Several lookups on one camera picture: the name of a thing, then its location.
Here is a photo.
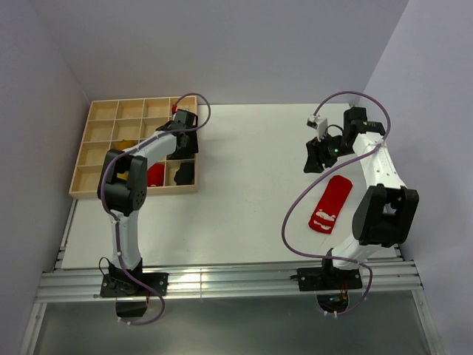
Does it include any wooden compartment tray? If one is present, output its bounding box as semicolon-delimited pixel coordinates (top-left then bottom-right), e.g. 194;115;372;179
69;95;198;200

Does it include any red white fluffy sock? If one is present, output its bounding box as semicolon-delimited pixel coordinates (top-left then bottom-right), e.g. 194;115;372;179
308;175;353;234

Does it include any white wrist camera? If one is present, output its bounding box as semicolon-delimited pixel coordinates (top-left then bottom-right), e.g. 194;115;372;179
171;104;195;121
306;115;328;141

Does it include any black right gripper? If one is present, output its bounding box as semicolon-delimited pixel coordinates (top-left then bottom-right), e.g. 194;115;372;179
304;131;355;174

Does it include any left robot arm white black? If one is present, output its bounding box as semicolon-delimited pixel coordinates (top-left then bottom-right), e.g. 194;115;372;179
97;109;198;295

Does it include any aluminium rail frame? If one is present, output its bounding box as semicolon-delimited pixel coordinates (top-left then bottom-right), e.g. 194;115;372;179
18;104;444;355

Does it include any brown argyle sock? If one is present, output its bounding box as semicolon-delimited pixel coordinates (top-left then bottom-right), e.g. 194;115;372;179
167;148;195;160

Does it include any black box under rail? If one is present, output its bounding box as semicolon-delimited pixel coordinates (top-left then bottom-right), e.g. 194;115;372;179
115;301;148;319

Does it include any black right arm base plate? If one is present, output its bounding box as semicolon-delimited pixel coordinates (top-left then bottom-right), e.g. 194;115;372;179
290;267;363;291

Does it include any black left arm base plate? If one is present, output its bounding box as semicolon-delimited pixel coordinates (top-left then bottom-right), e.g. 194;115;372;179
100;273;168;298

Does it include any mustard yellow striped sock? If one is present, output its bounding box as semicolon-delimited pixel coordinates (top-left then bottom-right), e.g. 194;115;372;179
117;140;136;150

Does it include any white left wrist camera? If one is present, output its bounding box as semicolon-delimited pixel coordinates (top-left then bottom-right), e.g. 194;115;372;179
171;104;195;121

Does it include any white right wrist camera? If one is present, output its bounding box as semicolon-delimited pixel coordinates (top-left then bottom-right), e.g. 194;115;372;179
306;115;328;141

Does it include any rolled black sock in tray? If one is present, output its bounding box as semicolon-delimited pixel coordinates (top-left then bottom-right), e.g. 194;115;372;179
174;162;195;186

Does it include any rolled mustard sock in tray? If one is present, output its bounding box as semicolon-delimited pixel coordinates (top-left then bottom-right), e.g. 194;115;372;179
116;172;129;181

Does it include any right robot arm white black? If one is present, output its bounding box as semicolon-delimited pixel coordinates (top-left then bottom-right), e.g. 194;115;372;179
297;107;419;291

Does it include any rolled red sock in tray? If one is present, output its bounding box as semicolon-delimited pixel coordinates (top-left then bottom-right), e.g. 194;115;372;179
147;163;165;187

